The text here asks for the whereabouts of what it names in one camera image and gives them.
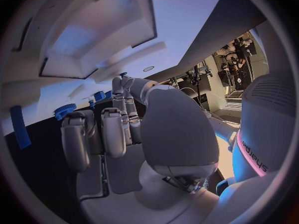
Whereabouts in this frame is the equipment rack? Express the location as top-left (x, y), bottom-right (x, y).
top-left (213, 32), bottom-right (258, 93)

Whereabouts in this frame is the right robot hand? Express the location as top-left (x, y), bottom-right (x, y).
top-left (60, 76), bottom-right (221, 224)

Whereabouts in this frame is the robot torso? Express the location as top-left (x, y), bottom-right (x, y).
top-left (232, 72), bottom-right (299, 183)

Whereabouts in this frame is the white task board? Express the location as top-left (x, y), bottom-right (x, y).
top-left (0, 0), bottom-right (229, 137)

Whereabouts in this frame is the white cable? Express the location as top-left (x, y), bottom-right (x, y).
top-left (179, 87), bottom-right (213, 116)

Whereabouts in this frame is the blue gear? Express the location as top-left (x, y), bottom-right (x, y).
top-left (53, 103), bottom-right (78, 121)

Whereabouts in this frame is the long blue cylinder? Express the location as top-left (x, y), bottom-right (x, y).
top-left (9, 105), bottom-right (32, 150)

